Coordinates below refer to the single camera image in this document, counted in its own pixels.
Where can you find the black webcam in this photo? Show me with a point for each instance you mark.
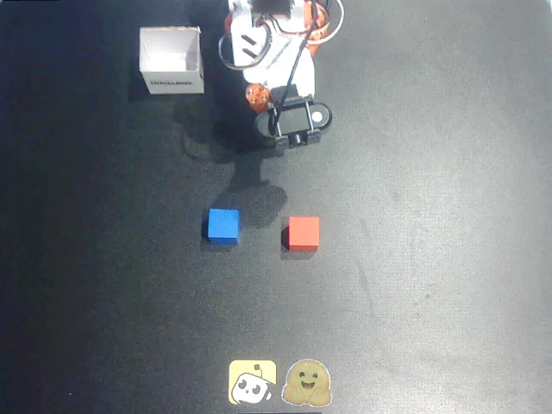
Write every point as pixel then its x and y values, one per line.
pixel 297 118

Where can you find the blue cube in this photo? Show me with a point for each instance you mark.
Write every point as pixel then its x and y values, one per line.
pixel 223 225

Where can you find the white cardboard box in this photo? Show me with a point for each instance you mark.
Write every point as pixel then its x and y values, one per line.
pixel 172 79

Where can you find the yellow robot face sticker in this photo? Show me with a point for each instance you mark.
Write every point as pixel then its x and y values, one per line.
pixel 252 381

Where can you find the red cube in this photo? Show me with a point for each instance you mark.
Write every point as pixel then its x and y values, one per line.
pixel 303 233

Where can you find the hugging face emoji sticker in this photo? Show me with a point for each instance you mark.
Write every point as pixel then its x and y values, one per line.
pixel 307 383

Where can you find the white orange robot arm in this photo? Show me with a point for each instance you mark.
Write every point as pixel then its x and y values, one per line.
pixel 241 30

